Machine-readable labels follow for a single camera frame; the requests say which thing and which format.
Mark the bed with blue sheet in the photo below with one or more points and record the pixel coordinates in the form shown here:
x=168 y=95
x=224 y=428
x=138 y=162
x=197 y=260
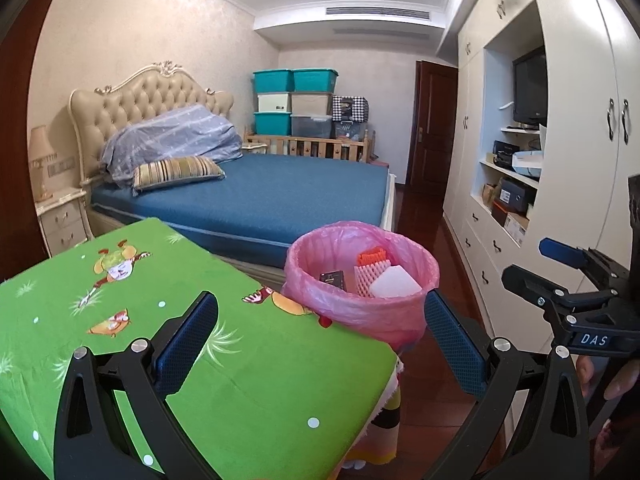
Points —
x=275 y=195

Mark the white foam block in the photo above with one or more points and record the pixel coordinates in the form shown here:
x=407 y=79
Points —
x=395 y=282

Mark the black storage case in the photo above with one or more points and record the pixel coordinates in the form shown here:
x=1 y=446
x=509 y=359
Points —
x=515 y=195

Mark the black white checkered bag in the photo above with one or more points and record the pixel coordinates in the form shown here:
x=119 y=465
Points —
x=350 y=109

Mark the lilac striped duvet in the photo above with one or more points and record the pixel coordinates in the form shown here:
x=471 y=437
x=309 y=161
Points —
x=175 y=135

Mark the black printed box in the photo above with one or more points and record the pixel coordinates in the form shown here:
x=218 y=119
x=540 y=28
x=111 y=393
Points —
x=332 y=279

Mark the ceiling air vent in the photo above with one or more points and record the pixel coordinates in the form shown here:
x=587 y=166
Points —
x=377 y=12

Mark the gold striped pillow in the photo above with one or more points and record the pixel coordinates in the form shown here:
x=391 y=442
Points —
x=175 y=172

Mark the printed cardboard box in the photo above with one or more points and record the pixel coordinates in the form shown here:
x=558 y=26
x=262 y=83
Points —
x=516 y=227

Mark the black electronic device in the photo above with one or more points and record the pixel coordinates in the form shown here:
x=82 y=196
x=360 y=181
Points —
x=505 y=154

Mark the green printed tablecloth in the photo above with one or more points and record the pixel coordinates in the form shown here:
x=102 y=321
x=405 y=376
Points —
x=250 y=360

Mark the beige table lamp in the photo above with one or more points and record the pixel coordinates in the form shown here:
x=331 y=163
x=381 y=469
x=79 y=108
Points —
x=40 y=145

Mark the teal storage bin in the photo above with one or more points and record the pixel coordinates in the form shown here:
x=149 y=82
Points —
x=315 y=81
x=272 y=82
x=272 y=124

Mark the beige storage bin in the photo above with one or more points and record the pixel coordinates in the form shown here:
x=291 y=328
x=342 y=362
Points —
x=311 y=104

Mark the wall switch panel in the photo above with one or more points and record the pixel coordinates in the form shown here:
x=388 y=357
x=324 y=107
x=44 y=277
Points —
x=61 y=166

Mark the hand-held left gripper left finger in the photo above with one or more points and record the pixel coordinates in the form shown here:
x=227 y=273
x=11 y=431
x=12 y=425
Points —
x=187 y=340

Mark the red white foam fruit net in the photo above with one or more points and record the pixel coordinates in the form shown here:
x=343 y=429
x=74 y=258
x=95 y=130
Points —
x=365 y=277

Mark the cream nightstand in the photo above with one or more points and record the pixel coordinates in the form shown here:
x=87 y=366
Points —
x=62 y=225

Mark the cream storage bin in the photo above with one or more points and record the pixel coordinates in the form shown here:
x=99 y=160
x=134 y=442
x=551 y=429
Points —
x=274 y=102

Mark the beige tufted headboard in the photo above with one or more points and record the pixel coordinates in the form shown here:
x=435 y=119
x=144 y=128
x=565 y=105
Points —
x=150 y=95

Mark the brown wooden door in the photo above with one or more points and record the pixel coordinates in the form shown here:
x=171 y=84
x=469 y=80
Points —
x=432 y=125

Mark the person's right hand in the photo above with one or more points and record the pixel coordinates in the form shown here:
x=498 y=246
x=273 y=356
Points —
x=622 y=380

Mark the black television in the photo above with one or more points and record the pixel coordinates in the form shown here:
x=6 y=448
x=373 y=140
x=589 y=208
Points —
x=530 y=90

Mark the white built-in wardrobe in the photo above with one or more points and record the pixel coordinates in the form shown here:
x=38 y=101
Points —
x=575 y=10

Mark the clear grey storage bin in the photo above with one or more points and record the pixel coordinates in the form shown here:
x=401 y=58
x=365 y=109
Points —
x=311 y=126

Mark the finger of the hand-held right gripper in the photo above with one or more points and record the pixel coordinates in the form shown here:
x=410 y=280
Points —
x=530 y=282
x=562 y=251

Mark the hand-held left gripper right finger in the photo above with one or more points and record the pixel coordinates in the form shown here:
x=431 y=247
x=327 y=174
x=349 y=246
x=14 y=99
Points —
x=452 y=340

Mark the trash bin with pink bag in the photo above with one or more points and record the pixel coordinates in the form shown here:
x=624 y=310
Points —
x=360 y=320

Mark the brown cardboard box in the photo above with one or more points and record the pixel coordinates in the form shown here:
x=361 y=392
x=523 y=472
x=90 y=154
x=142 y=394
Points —
x=490 y=194

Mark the orange foam fruit net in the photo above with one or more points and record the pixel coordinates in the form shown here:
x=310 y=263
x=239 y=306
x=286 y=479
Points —
x=372 y=257

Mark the white blue flat box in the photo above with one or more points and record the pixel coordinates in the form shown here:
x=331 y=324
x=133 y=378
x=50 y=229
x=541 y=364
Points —
x=529 y=164

